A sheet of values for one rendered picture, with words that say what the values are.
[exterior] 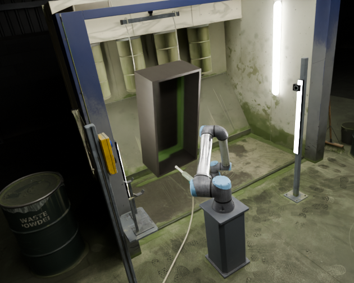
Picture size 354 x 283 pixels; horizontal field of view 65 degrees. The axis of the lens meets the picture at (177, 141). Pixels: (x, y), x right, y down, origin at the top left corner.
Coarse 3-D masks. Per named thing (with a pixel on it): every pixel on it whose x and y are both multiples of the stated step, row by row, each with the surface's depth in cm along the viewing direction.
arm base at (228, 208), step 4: (232, 200) 236; (212, 204) 239; (216, 204) 233; (220, 204) 231; (224, 204) 230; (228, 204) 231; (232, 204) 233; (216, 208) 234; (220, 208) 231; (224, 208) 231; (228, 208) 231; (232, 208) 233; (220, 212) 232; (224, 212) 231; (228, 212) 232
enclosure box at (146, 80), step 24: (144, 72) 280; (168, 72) 280; (192, 72) 285; (144, 96) 284; (168, 96) 326; (192, 96) 319; (144, 120) 304; (168, 120) 344; (192, 120) 336; (144, 144) 327; (168, 144) 364; (192, 144) 355; (168, 168) 342
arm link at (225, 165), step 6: (216, 126) 266; (216, 132) 264; (222, 132) 265; (222, 138) 268; (222, 144) 277; (222, 150) 284; (228, 150) 289; (222, 156) 292; (228, 156) 293; (222, 162) 301; (228, 162) 299; (222, 168) 307; (228, 168) 305
